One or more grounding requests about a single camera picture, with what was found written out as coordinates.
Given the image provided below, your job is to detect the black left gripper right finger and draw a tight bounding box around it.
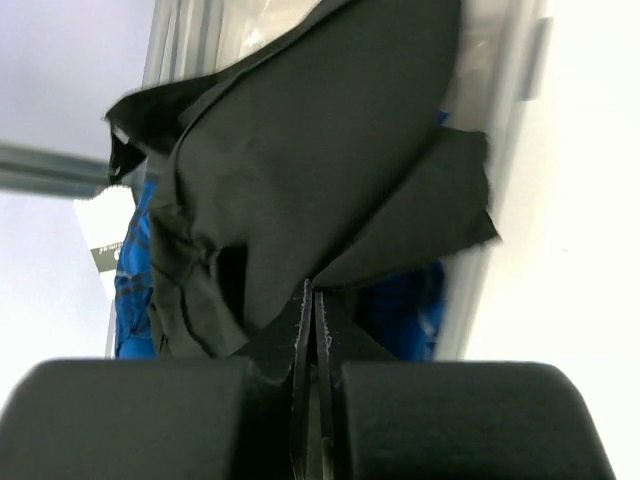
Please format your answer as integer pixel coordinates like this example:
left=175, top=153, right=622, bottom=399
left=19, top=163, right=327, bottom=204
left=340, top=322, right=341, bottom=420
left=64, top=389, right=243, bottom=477
left=314, top=292, right=614, bottom=479

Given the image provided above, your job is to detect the black shirt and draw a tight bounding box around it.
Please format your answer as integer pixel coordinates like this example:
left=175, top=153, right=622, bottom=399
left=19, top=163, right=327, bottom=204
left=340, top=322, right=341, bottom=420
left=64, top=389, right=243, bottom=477
left=106, top=0, right=496, bottom=358

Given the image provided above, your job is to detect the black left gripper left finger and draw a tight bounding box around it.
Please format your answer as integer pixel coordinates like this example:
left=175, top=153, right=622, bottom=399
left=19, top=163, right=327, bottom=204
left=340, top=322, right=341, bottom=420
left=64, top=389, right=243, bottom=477
left=1, top=284, right=311, bottom=479

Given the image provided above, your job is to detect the blue plaid shirt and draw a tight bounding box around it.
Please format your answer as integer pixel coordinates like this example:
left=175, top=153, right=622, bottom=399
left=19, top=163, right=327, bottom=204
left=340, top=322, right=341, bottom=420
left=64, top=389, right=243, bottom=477
left=113, top=109, right=451, bottom=361

